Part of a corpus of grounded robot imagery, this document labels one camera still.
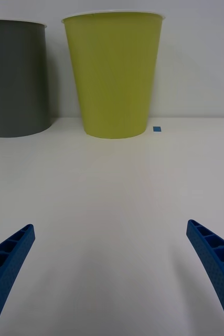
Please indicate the yellow-green plastic waste bin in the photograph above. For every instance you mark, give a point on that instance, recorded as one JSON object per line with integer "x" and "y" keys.
{"x": 114, "y": 78}

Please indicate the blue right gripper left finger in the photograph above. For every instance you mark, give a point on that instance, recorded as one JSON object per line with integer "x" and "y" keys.
{"x": 9, "y": 265}

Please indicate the grey plastic waste bin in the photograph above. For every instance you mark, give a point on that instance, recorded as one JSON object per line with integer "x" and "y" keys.
{"x": 17, "y": 78}

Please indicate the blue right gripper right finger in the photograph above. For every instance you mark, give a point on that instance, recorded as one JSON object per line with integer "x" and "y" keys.
{"x": 216, "y": 262}

